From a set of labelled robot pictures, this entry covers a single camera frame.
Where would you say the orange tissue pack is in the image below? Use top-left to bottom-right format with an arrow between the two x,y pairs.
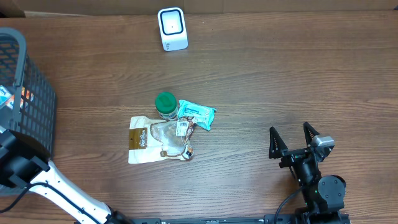
5,87 -> 34,110

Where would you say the teal tissue pack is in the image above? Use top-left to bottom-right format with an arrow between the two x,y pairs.
0,85 -> 12,107

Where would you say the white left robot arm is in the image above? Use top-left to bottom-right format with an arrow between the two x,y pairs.
1,129 -> 132,224

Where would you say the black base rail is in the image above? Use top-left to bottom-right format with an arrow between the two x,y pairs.
130,213 -> 351,224

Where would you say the green lid jar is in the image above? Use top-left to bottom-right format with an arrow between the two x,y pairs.
155,92 -> 178,120

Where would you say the white barcode scanner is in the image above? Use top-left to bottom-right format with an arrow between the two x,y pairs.
157,7 -> 188,52

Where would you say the teal wet wipes pack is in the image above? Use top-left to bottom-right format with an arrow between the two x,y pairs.
177,100 -> 217,131

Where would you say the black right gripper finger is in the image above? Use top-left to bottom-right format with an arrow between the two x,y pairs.
269,126 -> 288,159
303,122 -> 320,146

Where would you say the dark grey mesh basket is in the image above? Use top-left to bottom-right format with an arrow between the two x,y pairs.
0,27 -> 57,196

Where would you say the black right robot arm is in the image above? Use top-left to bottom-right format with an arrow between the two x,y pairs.
268,122 -> 351,224

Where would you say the beige snack pouch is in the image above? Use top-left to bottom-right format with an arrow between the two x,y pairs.
128,116 -> 197,164

